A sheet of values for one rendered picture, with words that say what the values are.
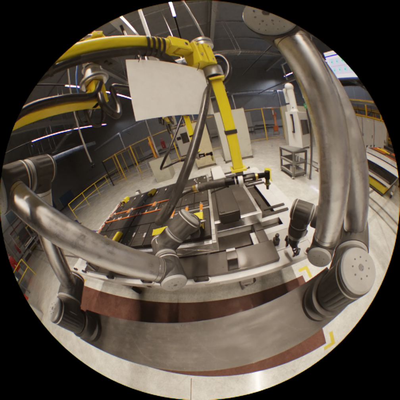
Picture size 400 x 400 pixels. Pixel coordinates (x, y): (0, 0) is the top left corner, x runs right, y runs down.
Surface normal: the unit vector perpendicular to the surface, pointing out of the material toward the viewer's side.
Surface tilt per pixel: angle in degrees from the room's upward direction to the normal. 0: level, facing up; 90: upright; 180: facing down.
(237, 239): 0
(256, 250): 0
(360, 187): 84
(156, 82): 90
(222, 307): 0
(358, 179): 86
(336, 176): 88
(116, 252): 62
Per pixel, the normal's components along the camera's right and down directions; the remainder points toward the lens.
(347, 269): -0.36, -0.82
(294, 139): -0.88, 0.43
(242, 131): 0.00, 0.52
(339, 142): -0.51, 0.51
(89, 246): 0.69, -0.26
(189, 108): 0.70, 0.18
